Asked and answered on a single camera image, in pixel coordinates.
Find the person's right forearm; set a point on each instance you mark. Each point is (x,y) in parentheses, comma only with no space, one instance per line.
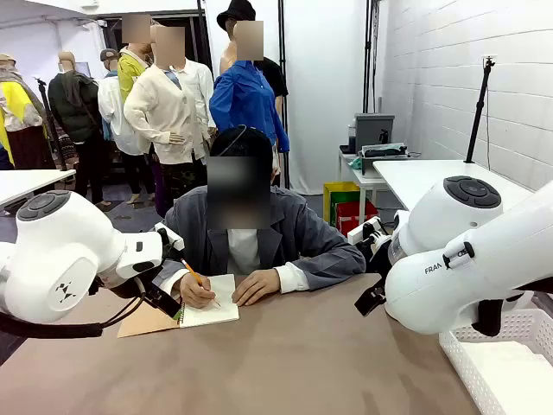
(170,279)

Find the mannequin in cream cardigan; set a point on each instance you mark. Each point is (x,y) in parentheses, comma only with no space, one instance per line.
(164,112)

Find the person's left hand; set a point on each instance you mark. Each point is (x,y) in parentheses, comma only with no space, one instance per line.
(255,287)

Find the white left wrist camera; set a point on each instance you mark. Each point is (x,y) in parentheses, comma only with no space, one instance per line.
(168,235)

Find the small white side table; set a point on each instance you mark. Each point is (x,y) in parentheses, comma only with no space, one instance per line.
(363,181)

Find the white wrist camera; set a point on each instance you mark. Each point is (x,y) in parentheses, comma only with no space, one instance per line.
(363,229)
(168,235)

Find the black cap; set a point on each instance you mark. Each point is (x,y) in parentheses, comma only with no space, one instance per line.
(242,142)

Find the computer monitor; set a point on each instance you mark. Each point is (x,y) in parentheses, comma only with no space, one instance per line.
(84,70)

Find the grey box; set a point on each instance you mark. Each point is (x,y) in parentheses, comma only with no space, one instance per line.
(373,129)

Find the orange pencil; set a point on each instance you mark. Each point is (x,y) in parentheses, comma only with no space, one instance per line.
(190,270)

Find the black tripod stand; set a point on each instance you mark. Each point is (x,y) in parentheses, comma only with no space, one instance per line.
(54,125)
(477,116)

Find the person in grey blazer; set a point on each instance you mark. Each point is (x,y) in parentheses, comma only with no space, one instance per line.
(294,225)

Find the mannequin in black t-shirt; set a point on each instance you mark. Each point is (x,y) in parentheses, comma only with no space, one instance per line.
(276,78)

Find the person's left forearm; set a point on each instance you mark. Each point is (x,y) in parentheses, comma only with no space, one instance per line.
(319,270)

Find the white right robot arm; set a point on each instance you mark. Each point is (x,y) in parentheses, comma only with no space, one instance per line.
(432,281)

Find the mannequin in yellow jacket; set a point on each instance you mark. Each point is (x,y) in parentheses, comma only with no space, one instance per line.
(127,73)

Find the capped mannequin in white shirt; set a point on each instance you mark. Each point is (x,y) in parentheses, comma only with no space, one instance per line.
(114,112)

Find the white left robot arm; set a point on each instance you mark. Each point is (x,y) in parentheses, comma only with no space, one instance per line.
(56,242)

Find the large white table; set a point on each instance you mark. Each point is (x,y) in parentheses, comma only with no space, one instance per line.
(410,177)

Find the green bag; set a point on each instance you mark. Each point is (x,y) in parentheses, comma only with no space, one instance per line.
(345,196)

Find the black bucket hat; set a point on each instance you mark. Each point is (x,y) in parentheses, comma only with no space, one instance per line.
(235,13)

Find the black spray bottle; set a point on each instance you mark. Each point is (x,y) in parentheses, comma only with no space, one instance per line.
(383,137)

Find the grey tray bin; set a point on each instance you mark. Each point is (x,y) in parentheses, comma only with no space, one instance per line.
(382,157)

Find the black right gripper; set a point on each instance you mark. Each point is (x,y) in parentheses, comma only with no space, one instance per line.
(380,261)

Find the white perforated plastic basket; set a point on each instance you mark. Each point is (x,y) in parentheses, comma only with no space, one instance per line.
(464,376)

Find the black light stand pole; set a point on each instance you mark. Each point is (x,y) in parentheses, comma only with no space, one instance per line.
(368,65)
(283,86)

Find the white paper stack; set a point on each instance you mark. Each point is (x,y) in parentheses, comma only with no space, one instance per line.
(510,380)

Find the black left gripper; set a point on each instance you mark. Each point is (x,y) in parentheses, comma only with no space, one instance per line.
(125,289)

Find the mannequin in blue shirt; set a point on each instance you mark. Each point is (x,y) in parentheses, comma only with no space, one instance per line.
(242,99)

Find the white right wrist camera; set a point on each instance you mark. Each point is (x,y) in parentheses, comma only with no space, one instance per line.
(363,229)

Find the person's right hand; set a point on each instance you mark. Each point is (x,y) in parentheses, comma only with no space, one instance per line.
(194,291)

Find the spiral notebook with kraft cover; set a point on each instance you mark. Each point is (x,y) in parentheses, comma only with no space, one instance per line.
(216,315)

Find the teal crumpled cloth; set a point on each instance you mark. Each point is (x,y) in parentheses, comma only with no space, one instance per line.
(355,163)

